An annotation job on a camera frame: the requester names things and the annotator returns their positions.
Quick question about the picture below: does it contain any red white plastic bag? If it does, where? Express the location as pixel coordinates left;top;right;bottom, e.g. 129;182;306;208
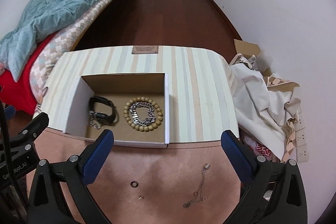
240;130;280;162

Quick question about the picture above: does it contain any thin silver necklace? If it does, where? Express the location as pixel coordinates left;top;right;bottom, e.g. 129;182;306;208
182;163;211;209

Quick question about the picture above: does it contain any white cardboard jewelry box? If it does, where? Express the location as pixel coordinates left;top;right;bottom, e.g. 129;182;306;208
63;73;170;148

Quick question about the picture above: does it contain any red bed sheet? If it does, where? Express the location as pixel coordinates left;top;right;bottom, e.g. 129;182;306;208
1;29;62;115

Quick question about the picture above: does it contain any light blue fluffy blanket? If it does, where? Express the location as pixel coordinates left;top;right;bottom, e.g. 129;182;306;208
1;0;98;82

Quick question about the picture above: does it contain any brown cardboard box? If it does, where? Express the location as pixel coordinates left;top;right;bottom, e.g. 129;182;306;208
234;39;273;76

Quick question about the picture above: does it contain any wooden bead bracelet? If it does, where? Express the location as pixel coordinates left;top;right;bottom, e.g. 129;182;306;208
123;96;164;132

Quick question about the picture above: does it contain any striped tablecloth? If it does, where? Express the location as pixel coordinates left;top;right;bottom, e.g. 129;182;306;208
38;46;239;143

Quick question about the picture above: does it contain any black bracelet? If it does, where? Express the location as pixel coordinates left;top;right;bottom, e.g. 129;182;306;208
88;95;119;126

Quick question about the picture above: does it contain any brown leather label patch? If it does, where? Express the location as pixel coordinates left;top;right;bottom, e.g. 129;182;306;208
131;46;159;55

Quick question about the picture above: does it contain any thick silver chain bracelet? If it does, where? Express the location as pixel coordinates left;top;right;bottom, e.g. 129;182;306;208
130;101;156;127

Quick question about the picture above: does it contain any checkered mattress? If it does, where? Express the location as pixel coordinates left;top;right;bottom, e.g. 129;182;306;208
29;0;113;104

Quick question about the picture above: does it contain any white cloth pile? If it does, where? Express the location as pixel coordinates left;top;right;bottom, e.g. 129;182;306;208
230;53;285;161

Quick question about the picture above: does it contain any white power strip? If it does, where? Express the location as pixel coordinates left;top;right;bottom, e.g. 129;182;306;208
293;109;309;162

